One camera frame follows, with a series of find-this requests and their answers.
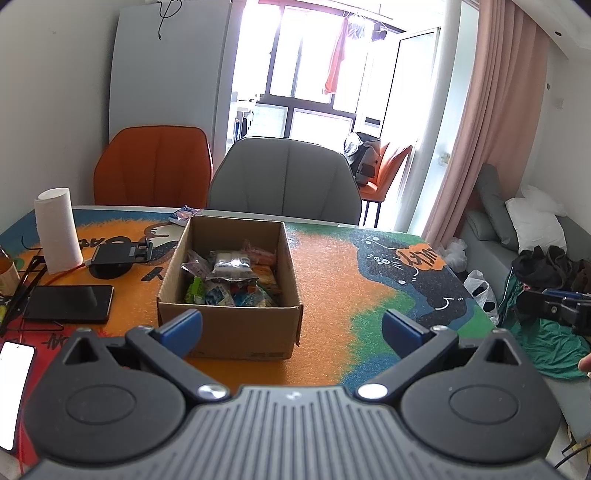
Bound orange cable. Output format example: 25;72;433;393
45;262;94;288

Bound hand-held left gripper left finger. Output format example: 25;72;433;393
62;309;230;403

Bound black phone stand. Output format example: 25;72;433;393
89;239;154;281

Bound green cloth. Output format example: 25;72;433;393
498;271;591;382

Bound long white snack packet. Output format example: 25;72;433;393
209;248;260;281

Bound white plastic bag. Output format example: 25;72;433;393
438;237;470;274
464;270;500;325

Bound blue and green snack packet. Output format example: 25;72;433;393
231;283;278;308

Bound red hanging garment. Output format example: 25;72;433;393
324;18;350;96

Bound cardboard box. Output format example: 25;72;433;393
156;215;304;361

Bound orange chair with black legs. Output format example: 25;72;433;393
357;143;414;230

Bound white paper towel roll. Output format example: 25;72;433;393
34;186;84;276

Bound black hanging cable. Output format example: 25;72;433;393
156;0;179;41

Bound dark clothes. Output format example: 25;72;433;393
510;246;591;324

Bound black wire rack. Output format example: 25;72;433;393
0;255;48;334

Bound white pillow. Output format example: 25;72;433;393
505;184;568;256

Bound grey cushion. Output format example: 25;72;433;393
475;163;521;253

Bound plain green snack packet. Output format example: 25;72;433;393
185;275;206;305

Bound dark backpack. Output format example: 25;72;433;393
344;132;382;186

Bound grey sofa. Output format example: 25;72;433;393
461;202;591;444

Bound black phone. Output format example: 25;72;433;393
23;285;114;325

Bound white refrigerator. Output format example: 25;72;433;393
108;0;235;154

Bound grey chair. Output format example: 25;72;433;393
207;137;363;226

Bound phone with lit screen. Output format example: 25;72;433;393
0;340;37;452

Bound thin black cable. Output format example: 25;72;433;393
549;442;591;472

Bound yellow snack packet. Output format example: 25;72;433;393
251;262;283;297

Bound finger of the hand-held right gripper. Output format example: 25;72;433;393
542;299;582;325
542;288;591;301

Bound pink curtain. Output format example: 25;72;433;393
422;0;551;244

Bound small blue and white packet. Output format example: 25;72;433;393
168;206;202;227

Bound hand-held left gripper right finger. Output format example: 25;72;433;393
355;309;527;401

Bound black framed window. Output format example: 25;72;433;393
255;4;408;140

